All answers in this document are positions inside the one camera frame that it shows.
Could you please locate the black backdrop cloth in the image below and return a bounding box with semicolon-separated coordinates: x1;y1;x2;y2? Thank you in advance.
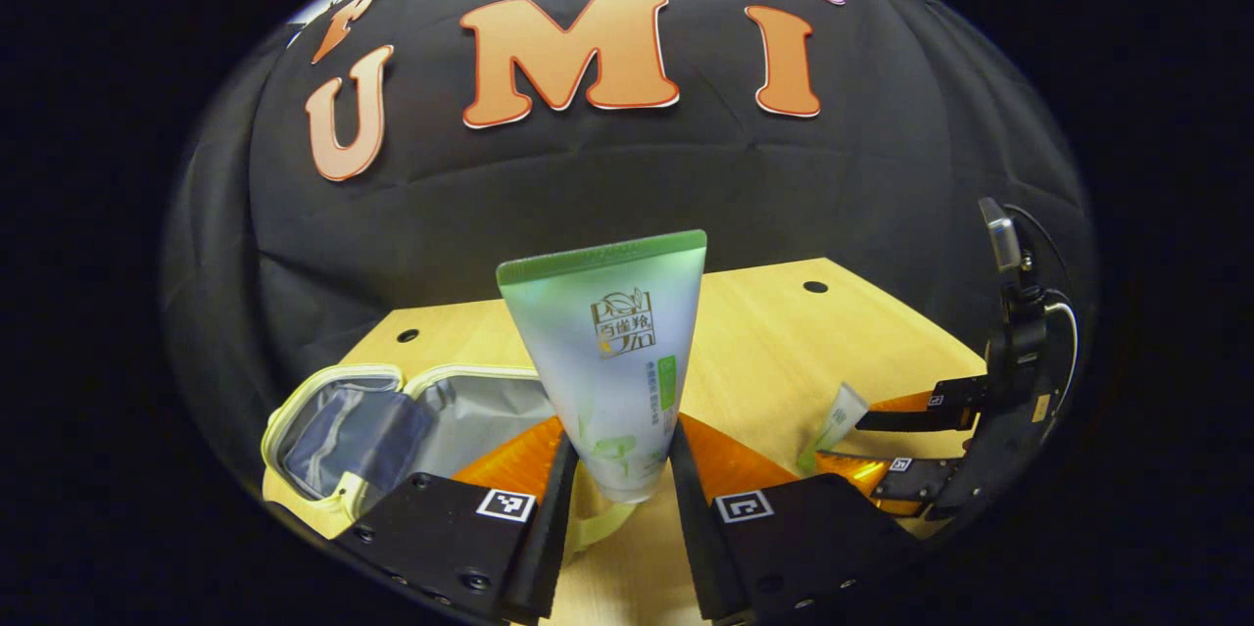
162;0;1098;509

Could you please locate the large green white tube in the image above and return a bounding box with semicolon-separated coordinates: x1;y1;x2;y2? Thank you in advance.
495;229;709;506

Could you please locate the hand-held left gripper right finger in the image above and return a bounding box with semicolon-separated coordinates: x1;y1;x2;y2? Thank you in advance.
668;412;923;623

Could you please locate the small green white tube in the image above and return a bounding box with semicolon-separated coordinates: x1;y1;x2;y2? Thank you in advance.
795;382;872;479

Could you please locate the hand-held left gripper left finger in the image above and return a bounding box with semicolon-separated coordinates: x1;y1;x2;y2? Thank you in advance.
348;415;580;623

